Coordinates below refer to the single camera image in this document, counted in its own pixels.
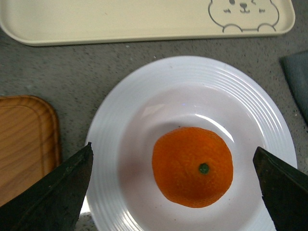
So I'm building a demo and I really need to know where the beige bear tray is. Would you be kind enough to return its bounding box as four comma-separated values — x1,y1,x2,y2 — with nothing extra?
0,0,295,46

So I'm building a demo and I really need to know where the orange mandarin fruit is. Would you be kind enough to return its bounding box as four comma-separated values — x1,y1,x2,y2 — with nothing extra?
152,127,233,208

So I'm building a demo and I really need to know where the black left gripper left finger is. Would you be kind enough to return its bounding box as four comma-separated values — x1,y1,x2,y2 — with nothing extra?
0,143,93,231

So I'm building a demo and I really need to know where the white ridged plate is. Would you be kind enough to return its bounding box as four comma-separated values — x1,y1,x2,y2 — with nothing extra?
87,56,297,231

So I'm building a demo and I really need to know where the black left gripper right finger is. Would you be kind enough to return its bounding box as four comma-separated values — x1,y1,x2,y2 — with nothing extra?
253,147,308,231

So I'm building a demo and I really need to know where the grey cloth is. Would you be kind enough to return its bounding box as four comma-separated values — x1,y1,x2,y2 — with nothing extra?
280,51,308,123

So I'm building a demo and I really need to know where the wooden cutting board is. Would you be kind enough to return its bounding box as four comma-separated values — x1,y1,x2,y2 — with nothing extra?
0,95,62,205

